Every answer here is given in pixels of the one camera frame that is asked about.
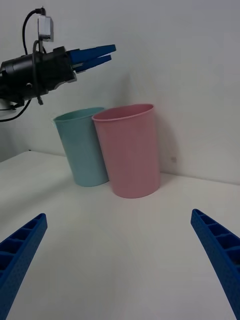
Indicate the pink plastic bin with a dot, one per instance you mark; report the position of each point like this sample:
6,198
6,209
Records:
132,155

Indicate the pale blue plastic bin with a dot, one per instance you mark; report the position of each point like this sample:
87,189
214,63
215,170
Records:
80,155

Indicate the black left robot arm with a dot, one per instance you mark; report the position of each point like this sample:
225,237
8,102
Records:
17,72

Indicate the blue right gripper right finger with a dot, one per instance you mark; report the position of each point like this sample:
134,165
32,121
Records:
222,255

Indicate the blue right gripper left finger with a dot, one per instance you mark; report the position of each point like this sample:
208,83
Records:
17,257

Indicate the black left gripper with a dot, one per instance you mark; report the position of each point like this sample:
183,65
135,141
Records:
55,72

